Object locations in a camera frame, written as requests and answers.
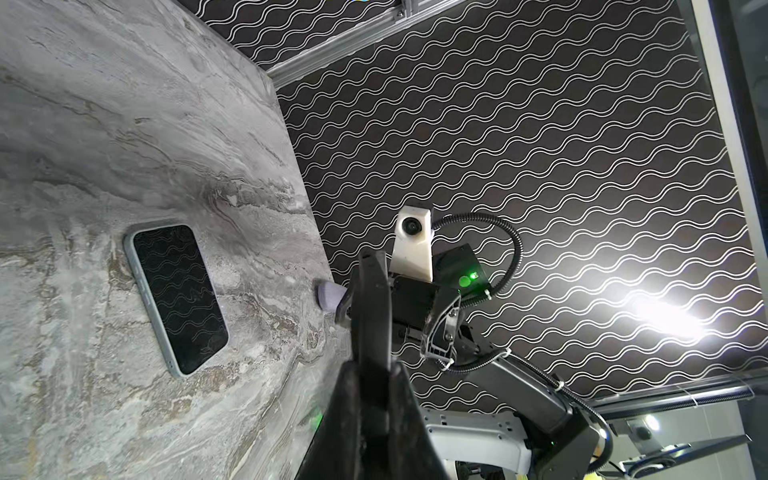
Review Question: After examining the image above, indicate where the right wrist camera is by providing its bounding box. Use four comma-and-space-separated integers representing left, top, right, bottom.
389, 206, 434, 283

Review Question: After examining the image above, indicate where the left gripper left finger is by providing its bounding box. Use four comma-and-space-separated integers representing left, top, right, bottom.
295, 361, 362, 480

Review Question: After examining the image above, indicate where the black phone screen up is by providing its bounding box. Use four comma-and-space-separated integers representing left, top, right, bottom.
351, 249, 392, 434

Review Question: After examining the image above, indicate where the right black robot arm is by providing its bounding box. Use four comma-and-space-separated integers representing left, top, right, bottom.
390, 240, 612, 479

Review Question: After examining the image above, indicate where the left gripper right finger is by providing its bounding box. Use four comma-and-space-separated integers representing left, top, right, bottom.
387, 362, 449, 480

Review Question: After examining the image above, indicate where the light teal phone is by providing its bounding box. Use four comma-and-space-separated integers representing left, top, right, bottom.
123, 220, 230, 378

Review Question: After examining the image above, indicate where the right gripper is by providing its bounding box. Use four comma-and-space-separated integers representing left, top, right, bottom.
391, 243, 491, 360

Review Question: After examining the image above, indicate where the grey cloth on table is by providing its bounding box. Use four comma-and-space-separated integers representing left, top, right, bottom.
316, 281, 347, 313

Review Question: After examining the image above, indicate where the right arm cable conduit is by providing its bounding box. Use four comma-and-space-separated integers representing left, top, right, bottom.
431, 211, 524, 310

